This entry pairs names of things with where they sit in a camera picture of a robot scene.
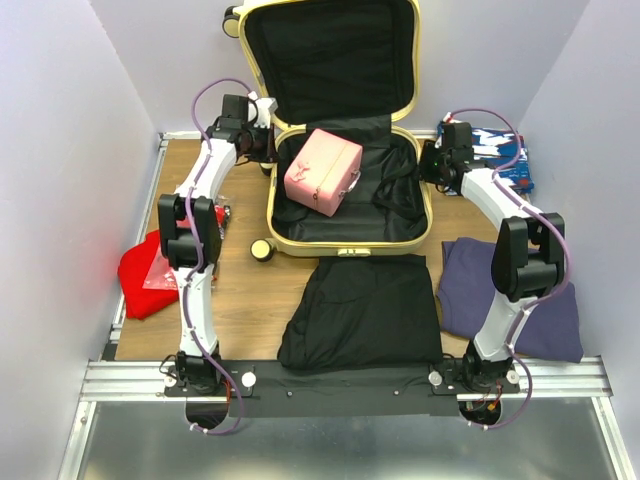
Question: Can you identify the pink cosmetic case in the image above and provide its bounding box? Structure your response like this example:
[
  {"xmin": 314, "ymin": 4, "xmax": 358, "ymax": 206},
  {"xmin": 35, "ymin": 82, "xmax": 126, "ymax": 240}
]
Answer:
[{"xmin": 284, "ymin": 129, "xmax": 363, "ymax": 217}]

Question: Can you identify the cream yellow suitcase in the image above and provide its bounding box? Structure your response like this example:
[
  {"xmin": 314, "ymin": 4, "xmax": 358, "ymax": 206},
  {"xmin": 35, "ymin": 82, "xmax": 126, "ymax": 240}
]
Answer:
[{"xmin": 223, "ymin": 1, "xmax": 433, "ymax": 261}]

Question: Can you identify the black garment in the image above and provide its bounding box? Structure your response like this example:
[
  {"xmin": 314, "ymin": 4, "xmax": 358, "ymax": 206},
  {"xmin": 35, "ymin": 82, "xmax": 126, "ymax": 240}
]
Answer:
[{"xmin": 277, "ymin": 255, "xmax": 443, "ymax": 371}]

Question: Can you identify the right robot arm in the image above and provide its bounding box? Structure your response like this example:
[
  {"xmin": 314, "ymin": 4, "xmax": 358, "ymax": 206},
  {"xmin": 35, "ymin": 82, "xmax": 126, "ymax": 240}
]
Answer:
[{"xmin": 420, "ymin": 118, "xmax": 565, "ymax": 394}]

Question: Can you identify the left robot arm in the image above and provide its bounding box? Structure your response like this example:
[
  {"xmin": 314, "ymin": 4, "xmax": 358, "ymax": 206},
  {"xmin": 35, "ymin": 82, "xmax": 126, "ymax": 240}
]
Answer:
[{"xmin": 157, "ymin": 92, "xmax": 277, "ymax": 395}]

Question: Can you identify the blue red white patterned cloth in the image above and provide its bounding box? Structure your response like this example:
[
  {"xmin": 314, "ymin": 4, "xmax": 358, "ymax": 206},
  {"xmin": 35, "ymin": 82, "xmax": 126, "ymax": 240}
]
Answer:
[{"xmin": 435, "ymin": 116, "xmax": 534, "ymax": 196}]

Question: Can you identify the purple folded sweatshirt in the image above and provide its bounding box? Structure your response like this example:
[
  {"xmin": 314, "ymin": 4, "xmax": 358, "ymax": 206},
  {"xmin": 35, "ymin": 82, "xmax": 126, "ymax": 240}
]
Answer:
[{"xmin": 437, "ymin": 237, "xmax": 584, "ymax": 363}]

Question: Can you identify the red plastic packaged item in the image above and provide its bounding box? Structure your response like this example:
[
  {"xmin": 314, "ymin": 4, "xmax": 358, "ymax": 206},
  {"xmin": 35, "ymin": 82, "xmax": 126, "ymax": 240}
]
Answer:
[{"xmin": 144, "ymin": 195, "xmax": 232, "ymax": 291}]

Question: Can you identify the red folded garment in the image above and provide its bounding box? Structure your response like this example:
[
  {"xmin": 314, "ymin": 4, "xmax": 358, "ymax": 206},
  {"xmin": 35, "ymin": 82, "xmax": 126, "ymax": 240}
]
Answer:
[{"xmin": 117, "ymin": 230, "xmax": 179, "ymax": 320}]

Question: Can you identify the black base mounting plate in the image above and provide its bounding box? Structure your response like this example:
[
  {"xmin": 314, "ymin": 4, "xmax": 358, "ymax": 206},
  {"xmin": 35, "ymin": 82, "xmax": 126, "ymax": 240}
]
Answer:
[{"xmin": 165, "ymin": 354, "xmax": 520, "ymax": 418}]

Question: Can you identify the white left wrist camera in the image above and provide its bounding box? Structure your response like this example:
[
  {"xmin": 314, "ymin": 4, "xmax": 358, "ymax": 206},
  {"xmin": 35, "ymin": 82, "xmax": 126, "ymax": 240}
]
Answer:
[{"xmin": 247, "ymin": 91, "xmax": 277, "ymax": 129}]

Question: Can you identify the aluminium frame rail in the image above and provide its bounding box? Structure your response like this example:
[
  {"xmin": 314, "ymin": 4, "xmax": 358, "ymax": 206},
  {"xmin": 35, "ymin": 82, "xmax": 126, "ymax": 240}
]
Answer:
[{"xmin": 59, "ymin": 358, "xmax": 639, "ymax": 479}]

